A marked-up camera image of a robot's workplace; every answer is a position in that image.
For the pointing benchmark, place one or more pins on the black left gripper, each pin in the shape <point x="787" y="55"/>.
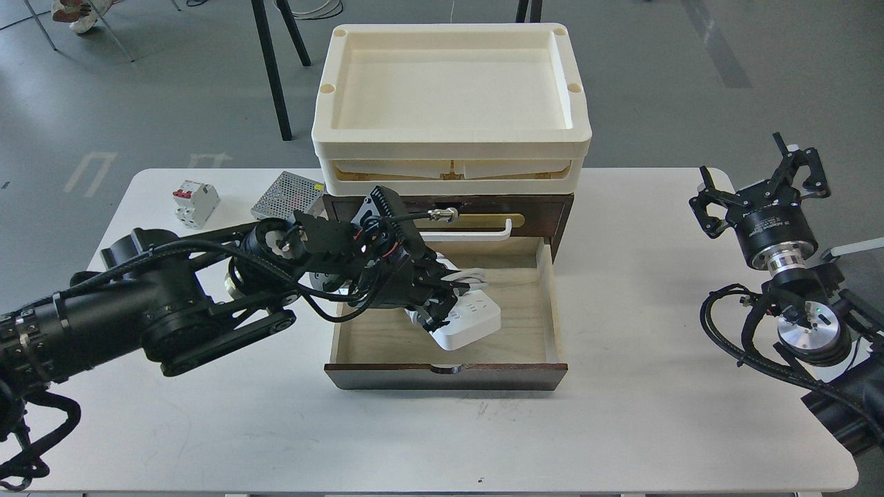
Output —
<point x="387" y="273"/>

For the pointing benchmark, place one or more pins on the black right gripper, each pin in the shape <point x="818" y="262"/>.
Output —
<point x="773" y="224"/>

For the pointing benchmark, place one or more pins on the white power strip with cable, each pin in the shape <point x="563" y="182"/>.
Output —
<point x="473" y="316"/>

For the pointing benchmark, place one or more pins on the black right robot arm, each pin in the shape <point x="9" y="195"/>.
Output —
<point x="802" y="328"/>

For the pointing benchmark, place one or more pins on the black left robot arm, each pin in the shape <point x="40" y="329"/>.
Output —
<point x="186" y="301"/>

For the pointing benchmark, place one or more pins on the open wooden drawer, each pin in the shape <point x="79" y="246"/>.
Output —
<point x="382" y="350"/>

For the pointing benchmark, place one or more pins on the cream plastic tray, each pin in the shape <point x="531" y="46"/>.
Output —
<point x="451" y="109"/>

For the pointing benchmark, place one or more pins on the metal mesh power supply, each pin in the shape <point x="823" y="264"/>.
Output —
<point x="290" y="192"/>

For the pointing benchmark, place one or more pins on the white red circuit breaker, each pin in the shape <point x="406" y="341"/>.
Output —
<point x="195" y="203"/>

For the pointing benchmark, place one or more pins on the white drawer handle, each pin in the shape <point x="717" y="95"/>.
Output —
<point x="470" y="236"/>

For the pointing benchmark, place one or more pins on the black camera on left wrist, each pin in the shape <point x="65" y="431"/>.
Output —
<point x="384" y="224"/>

